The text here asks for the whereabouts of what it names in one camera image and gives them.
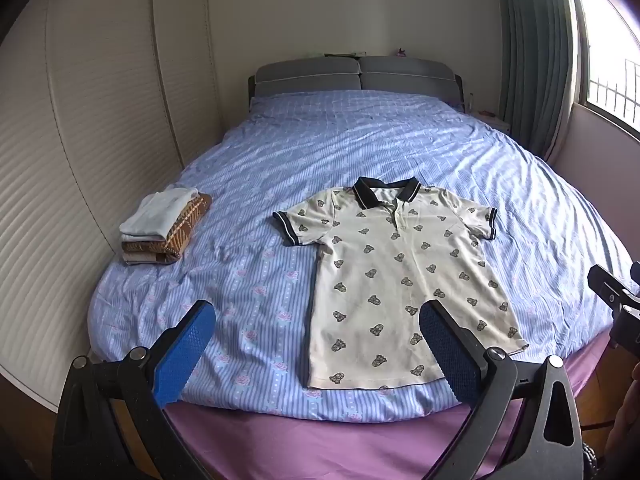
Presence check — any cream slatted wardrobe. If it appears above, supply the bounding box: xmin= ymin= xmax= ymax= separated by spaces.
xmin=0 ymin=0 xmax=227 ymax=413

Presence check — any grey-green curtain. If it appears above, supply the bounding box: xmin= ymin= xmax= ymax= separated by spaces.
xmin=492 ymin=0 xmax=577 ymax=157

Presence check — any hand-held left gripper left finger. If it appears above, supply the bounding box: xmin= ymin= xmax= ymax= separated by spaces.
xmin=52 ymin=299 xmax=218 ymax=480

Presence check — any brown patterned folded cloth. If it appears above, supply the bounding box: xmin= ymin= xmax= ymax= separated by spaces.
xmin=121 ymin=194 xmax=213 ymax=265

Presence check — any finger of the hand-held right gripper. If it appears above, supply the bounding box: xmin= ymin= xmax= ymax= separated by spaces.
xmin=587 ymin=260 xmax=640 ymax=317

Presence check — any window with railing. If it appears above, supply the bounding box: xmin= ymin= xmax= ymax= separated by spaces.
xmin=569 ymin=0 xmax=640 ymax=133

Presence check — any cream printed polo shirt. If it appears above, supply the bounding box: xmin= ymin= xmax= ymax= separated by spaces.
xmin=272 ymin=176 xmax=529 ymax=391

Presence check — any purple bed sheet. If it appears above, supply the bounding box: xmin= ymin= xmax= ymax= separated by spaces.
xmin=162 ymin=329 xmax=623 ymax=480

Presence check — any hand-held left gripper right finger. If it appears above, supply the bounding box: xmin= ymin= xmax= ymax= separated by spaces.
xmin=418 ymin=299 xmax=584 ymax=480

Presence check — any person's right hand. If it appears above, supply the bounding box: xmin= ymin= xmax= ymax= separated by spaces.
xmin=604 ymin=385 xmax=640 ymax=467

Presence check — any blue striped floral duvet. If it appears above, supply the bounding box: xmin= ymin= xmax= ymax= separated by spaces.
xmin=87 ymin=87 xmax=637 ymax=424

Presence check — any white folded cloth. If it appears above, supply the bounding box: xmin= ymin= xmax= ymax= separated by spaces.
xmin=119 ymin=186 xmax=201 ymax=242

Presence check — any grey padded headboard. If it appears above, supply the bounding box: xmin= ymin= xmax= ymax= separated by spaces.
xmin=247 ymin=55 xmax=464 ymax=102

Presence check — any white nightstand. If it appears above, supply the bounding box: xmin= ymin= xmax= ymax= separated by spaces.
xmin=469 ymin=109 xmax=512 ymax=135

